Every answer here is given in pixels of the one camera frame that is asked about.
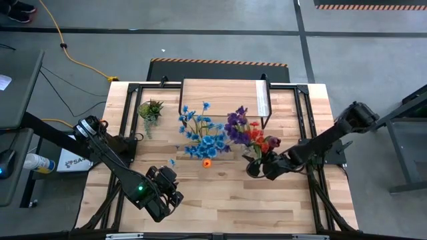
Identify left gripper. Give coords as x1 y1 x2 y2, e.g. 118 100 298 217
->
143 165 185 223

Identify maroon artificial tulip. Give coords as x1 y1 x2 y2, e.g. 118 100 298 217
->
267 135 282 149

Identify red artificial flower bunch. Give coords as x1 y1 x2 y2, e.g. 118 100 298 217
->
246 121 272 155

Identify purple artificial flower bunch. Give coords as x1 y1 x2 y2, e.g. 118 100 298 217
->
224 105 251 146

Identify wooden shelf black metal legs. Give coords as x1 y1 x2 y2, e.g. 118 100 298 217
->
177 73 274 130

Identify potted artificial succulent plant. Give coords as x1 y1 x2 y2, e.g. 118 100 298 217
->
137 99 165 140

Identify white box with logo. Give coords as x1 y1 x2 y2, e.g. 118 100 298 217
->
55 135 96 173

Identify grey metal cart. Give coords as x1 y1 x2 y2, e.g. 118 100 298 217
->
366 83 427 194

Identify black floor mat striped edge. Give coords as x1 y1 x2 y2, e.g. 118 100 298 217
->
313 0 427 11
146 57 290 84

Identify black desk stand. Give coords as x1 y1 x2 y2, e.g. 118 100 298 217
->
19 111 101 209

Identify white bottle blue yellow label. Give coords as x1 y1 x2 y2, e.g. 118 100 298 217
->
23 153 56 175

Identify dark grey desk top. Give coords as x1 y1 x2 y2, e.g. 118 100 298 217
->
0 128 34 207
0 49 45 131

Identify black computer mouse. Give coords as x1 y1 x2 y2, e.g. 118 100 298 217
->
0 149 17 181

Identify white paper sheet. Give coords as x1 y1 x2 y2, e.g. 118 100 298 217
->
0 73 13 91

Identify person's shoe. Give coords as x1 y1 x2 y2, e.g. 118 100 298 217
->
6 11 33 24
12 1 38 14

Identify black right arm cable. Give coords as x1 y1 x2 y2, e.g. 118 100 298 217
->
246 159 266 180

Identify silver metal bracket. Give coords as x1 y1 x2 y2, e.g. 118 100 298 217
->
105 233 145 240
292 234 330 240

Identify thin black floor cable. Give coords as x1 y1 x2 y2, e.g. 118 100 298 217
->
39 69 107 118
39 65 108 98

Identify yellow extension cable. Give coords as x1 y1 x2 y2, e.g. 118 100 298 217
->
38 0 119 83
41 118 75 129

